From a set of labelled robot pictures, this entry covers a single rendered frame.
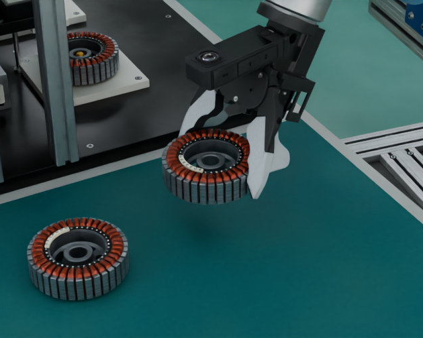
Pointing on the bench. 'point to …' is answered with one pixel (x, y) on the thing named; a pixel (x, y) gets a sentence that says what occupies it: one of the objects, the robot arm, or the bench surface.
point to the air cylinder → (0, 77)
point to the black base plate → (91, 113)
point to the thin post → (17, 52)
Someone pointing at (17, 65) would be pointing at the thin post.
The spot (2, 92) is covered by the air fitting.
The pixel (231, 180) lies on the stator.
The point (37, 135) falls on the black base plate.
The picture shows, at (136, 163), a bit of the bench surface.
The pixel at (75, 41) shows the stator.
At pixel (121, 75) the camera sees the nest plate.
